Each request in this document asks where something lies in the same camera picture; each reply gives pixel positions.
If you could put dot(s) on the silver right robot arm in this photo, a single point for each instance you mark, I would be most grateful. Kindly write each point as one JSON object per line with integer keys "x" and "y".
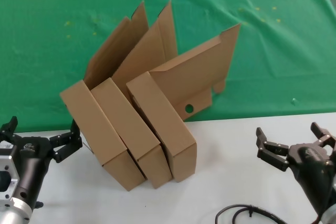
{"x": 330, "y": 216}

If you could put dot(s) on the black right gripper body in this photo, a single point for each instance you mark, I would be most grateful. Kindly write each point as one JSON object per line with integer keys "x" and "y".
{"x": 315, "y": 171}

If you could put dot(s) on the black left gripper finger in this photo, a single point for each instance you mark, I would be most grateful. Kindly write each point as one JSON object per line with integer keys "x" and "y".
{"x": 8, "y": 130}
{"x": 67, "y": 142}

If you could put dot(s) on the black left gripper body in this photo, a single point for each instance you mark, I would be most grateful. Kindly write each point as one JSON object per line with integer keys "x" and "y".
{"x": 31, "y": 161}

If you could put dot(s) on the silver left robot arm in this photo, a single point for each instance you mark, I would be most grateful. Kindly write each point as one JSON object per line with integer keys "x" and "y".
{"x": 14, "y": 212}

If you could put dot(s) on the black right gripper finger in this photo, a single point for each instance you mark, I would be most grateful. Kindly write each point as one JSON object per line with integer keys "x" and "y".
{"x": 273, "y": 153}
{"x": 324, "y": 134}

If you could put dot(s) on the green table cloth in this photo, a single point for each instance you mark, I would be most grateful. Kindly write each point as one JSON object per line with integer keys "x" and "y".
{"x": 262, "y": 51}

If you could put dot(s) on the brown corrugated cardboard box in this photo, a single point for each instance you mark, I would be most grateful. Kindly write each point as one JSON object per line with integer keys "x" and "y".
{"x": 168, "y": 129}
{"x": 126, "y": 121}
{"x": 89, "y": 119}

